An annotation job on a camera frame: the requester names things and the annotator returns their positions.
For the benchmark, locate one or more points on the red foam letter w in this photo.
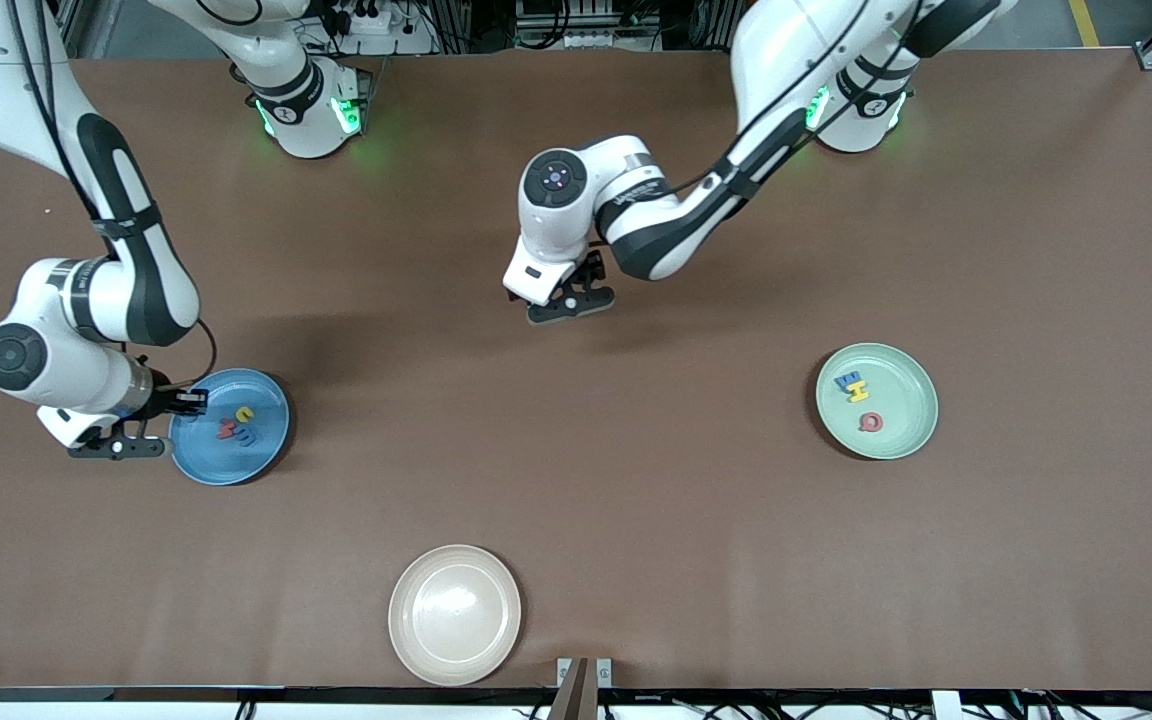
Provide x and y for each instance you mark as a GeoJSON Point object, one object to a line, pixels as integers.
{"type": "Point", "coordinates": [225, 430]}

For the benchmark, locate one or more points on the blue foam lowercase m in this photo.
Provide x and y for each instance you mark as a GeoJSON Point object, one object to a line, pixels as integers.
{"type": "Point", "coordinates": [248, 437]}

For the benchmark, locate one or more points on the blue foam capital M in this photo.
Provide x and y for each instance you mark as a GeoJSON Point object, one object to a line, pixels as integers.
{"type": "Point", "coordinates": [848, 380]}

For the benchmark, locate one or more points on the yellow foam letter H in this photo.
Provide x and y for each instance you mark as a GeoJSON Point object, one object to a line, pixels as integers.
{"type": "Point", "coordinates": [859, 394]}

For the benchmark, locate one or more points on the pink foam letter Q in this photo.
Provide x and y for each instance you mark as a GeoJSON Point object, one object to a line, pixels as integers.
{"type": "Point", "coordinates": [871, 422]}

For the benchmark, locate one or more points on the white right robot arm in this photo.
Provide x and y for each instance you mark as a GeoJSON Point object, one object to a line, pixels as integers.
{"type": "Point", "coordinates": [141, 285]}

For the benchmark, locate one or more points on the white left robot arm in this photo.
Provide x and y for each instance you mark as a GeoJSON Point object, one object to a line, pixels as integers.
{"type": "Point", "coordinates": [656, 235]}

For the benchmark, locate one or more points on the blue plate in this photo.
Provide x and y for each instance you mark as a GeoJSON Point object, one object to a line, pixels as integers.
{"type": "Point", "coordinates": [256, 455]}

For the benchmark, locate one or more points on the black electronics box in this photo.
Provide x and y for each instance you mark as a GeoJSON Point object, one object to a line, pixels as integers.
{"type": "Point", "coordinates": [586, 20]}

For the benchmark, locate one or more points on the white power strip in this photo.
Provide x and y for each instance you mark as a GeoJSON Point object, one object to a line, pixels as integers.
{"type": "Point", "coordinates": [376, 20]}

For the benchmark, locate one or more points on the green plate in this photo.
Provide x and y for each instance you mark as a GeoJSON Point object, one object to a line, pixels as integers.
{"type": "Point", "coordinates": [901, 400]}

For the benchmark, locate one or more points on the beige plate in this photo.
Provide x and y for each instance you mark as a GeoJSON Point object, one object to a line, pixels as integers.
{"type": "Point", "coordinates": [454, 615]}

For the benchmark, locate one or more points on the aluminium table edge rail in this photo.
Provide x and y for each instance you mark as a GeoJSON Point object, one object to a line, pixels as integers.
{"type": "Point", "coordinates": [236, 695]}

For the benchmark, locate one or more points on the camera stand bracket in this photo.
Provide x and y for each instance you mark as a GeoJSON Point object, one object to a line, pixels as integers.
{"type": "Point", "coordinates": [584, 680]}

